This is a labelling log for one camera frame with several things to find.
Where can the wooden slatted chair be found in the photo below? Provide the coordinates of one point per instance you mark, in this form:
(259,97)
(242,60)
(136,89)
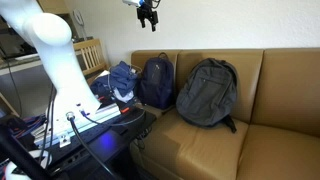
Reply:
(91,56)

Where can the blue denim jeans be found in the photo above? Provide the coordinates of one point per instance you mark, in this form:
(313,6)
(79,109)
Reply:
(120,78)

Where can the tan leather sofa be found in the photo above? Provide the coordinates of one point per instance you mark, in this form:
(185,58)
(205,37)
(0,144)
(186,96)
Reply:
(283,100)

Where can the black tripod pole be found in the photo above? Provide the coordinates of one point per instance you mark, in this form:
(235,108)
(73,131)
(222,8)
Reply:
(20,156)

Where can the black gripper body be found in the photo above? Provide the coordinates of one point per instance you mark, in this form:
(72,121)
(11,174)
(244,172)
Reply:
(147,10)

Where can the desk with white edge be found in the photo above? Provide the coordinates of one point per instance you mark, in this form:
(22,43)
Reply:
(20,61)

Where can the grey backpack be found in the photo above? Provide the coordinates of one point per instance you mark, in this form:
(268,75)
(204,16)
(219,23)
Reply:
(206,93)

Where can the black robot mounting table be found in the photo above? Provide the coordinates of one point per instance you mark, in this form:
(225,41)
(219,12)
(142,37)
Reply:
(106,140)

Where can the round stand mirror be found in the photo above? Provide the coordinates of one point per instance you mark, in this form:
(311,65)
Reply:
(79,20)

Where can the navy blue backpack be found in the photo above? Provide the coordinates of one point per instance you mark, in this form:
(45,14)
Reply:
(156,83)

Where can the aluminium mounting rail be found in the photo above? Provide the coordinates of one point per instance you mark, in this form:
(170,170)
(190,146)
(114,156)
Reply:
(100,116)

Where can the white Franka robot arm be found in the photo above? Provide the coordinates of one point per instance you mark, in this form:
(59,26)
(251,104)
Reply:
(56,63)

